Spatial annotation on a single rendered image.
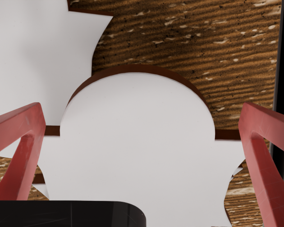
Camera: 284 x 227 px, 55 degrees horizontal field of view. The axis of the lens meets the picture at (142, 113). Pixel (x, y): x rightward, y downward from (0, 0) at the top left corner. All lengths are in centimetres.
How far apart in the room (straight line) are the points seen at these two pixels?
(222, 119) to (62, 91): 12
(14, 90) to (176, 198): 12
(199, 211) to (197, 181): 3
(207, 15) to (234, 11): 2
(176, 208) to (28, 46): 13
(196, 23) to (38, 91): 11
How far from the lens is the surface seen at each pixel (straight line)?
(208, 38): 18
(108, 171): 16
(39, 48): 17
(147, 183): 16
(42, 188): 19
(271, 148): 28
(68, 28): 17
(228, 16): 18
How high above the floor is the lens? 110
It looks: 55 degrees down
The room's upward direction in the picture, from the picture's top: 179 degrees counter-clockwise
